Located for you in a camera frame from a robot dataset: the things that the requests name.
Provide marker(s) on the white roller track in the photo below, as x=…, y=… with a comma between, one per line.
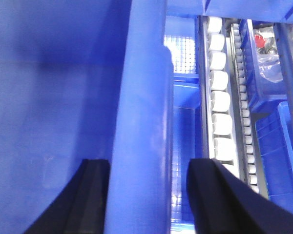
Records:
x=218, y=111

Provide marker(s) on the blue bin under held bin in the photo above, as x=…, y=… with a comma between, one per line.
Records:
x=180, y=38

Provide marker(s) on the blue bin below right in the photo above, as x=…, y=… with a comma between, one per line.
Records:
x=275, y=139

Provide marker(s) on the red object in bin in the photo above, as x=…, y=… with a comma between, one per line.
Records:
x=260, y=41

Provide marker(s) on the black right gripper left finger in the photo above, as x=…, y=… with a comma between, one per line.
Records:
x=80, y=207

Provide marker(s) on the blue bin with parts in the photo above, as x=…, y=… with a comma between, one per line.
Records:
x=265, y=85

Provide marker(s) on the large blue plastic bin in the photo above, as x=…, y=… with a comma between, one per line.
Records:
x=85, y=79

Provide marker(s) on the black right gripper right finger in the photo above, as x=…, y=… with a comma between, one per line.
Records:
x=223, y=204

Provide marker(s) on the small grey roller track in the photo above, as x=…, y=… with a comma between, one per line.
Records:
x=248, y=150

